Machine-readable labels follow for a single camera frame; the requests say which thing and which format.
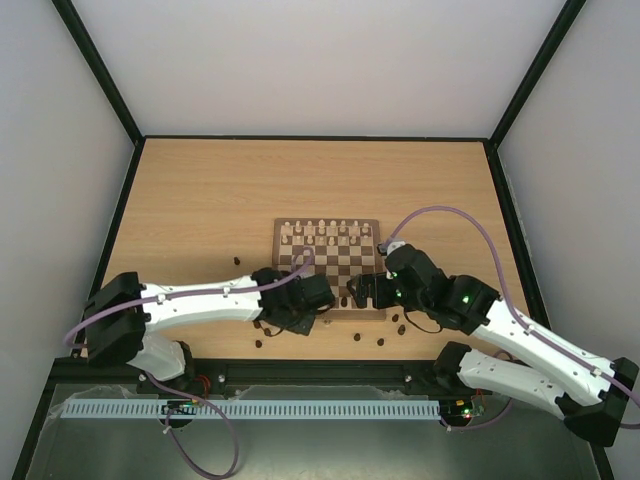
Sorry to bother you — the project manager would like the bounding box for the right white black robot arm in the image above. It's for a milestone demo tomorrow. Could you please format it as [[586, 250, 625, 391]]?
[[347, 242, 639, 447]]

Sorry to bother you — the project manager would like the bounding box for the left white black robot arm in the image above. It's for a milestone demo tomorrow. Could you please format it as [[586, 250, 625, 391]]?
[[83, 268, 336, 392]]

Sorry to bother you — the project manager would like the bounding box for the purple cable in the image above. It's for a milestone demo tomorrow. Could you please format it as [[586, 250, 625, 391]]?
[[62, 247, 316, 476], [387, 205, 640, 432]]

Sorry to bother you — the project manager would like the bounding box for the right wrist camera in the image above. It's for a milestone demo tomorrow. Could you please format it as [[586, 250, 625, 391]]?
[[377, 240, 406, 257]]

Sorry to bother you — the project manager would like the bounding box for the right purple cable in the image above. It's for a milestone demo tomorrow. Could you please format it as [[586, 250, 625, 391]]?
[[387, 205, 640, 432]]

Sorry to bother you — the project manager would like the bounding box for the white slotted cable duct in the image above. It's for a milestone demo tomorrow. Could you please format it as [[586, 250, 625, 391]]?
[[60, 399, 441, 421]]

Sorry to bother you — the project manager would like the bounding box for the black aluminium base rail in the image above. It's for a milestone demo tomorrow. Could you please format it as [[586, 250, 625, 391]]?
[[49, 357, 581, 396]]

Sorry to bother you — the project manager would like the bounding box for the wooden chess board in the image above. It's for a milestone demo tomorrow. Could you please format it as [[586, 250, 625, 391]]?
[[272, 217, 386, 323]]

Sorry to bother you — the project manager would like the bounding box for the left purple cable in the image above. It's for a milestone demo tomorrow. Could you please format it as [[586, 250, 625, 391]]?
[[62, 247, 316, 476]]

